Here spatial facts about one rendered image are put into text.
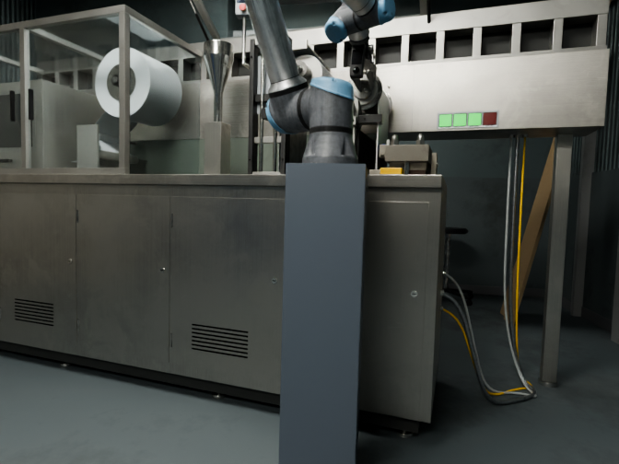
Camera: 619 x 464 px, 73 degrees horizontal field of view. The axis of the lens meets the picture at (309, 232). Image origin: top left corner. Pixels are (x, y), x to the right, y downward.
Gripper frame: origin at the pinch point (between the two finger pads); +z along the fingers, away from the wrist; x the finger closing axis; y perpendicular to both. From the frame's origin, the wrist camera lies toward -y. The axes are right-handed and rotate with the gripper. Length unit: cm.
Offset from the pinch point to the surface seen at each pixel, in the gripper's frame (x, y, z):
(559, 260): -79, -16, 83
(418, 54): -15, 49, 17
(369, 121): -1.6, -7.7, 8.7
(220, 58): 70, 23, -6
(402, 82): -8.5, 33.3, 20.1
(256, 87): 43.0, -2.7, -6.0
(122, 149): 99, -30, 1
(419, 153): -20.9, -18.3, 15.8
